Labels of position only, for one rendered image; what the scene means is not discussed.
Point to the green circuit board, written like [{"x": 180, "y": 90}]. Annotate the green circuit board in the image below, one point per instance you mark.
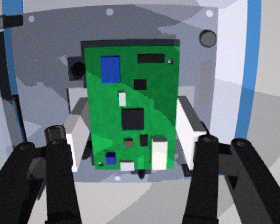
[{"x": 132, "y": 95}]

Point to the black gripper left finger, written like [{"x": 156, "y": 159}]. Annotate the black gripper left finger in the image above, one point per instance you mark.
[{"x": 64, "y": 144}]

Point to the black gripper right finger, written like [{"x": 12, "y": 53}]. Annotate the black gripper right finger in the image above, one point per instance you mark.
[{"x": 256, "y": 195}]

